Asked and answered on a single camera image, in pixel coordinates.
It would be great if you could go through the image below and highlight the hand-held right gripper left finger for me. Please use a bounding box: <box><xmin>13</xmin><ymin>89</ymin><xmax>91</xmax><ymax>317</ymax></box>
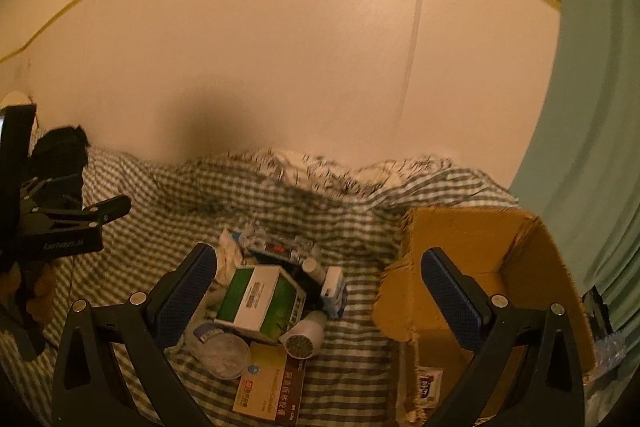
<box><xmin>50</xmin><ymin>243</ymin><xmax>218</xmax><ymax>427</ymax></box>

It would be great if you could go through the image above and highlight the white fabric scrunchie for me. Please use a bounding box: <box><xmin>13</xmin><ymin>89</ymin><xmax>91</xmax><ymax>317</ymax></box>
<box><xmin>207</xmin><ymin>229</ymin><xmax>251</xmax><ymax>308</ymax></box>

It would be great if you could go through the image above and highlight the black cloth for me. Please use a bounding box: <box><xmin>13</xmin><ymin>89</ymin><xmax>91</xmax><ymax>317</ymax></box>
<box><xmin>30</xmin><ymin>125</ymin><xmax>90</xmax><ymax>180</ymax></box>

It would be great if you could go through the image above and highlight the white pill bottle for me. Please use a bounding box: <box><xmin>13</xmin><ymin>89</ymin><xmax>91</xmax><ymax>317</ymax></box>
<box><xmin>279</xmin><ymin>309</ymin><xmax>328</xmax><ymax>360</ymax></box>

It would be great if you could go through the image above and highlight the teal curtain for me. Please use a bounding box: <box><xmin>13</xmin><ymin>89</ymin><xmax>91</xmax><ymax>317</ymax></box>
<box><xmin>507</xmin><ymin>0</ymin><xmax>640</xmax><ymax>333</ymax></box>

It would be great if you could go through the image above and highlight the brown medicine box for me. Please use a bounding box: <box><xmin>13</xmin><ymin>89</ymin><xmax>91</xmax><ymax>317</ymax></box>
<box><xmin>232</xmin><ymin>341</ymin><xmax>307</xmax><ymax>425</ymax></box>

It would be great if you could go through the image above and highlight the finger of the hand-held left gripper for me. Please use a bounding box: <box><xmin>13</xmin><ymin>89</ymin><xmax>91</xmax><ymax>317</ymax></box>
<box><xmin>22</xmin><ymin>174</ymin><xmax>83</xmax><ymax>210</ymax></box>
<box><xmin>30</xmin><ymin>194</ymin><xmax>132</xmax><ymax>235</ymax></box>

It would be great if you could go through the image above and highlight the green white carton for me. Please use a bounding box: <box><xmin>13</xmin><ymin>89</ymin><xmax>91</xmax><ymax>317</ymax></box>
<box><xmin>214</xmin><ymin>264</ymin><xmax>307</xmax><ymax>347</ymax></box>

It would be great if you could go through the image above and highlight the white black patterned sheet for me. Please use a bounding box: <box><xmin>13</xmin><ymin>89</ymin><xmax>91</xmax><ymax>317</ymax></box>
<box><xmin>180</xmin><ymin>148</ymin><xmax>453</xmax><ymax>198</ymax></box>

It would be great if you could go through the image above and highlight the clear plastic jar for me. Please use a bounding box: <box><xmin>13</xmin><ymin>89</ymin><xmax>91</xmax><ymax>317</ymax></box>
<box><xmin>186</xmin><ymin>319</ymin><xmax>253</xmax><ymax>380</ymax></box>

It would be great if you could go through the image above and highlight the clear blue blister pack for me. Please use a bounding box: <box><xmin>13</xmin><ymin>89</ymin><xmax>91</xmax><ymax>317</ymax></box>
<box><xmin>239</xmin><ymin>223</ymin><xmax>317</xmax><ymax>264</ymax></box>

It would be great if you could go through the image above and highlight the clear plastic bag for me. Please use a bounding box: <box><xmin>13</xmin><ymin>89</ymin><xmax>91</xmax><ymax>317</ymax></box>
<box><xmin>582</xmin><ymin>287</ymin><xmax>626</xmax><ymax>378</ymax></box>

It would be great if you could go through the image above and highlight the white tube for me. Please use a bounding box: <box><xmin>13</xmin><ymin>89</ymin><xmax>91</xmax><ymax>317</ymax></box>
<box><xmin>300</xmin><ymin>257</ymin><xmax>328</xmax><ymax>285</ymax></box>

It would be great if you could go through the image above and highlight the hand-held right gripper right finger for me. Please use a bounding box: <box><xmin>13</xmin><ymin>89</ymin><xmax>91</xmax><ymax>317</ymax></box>
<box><xmin>420</xmin><ymin>247</ymin><xmax>586</xmax><ymax>427</ymax></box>

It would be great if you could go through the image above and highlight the person's left hand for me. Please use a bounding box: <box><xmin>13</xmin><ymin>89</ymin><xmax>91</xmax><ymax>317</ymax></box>
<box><xmin>0</xmin><ymin>264</ymin><xmax>57</xmax><ymax>325</ymax></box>

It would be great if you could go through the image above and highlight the small white sachet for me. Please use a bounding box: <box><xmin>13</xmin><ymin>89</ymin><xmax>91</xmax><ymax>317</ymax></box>
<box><xmin>417</xmin><ymin>367</ymin><xmax>443</xmax><ymax>403</ymax></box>

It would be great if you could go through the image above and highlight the grey white checked blanket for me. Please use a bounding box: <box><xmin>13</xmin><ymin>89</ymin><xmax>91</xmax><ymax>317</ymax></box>
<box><xmin>0</xmin><ymin>147</ymin><xmax>521</xmax><ymax>427</ymax></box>

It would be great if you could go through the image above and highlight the brown cardboard box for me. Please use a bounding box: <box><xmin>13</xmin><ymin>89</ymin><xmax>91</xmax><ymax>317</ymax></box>
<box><xmin>372</xmin><ymin>206</ymin><xmax>598</xmax><ymax>427</ymax></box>

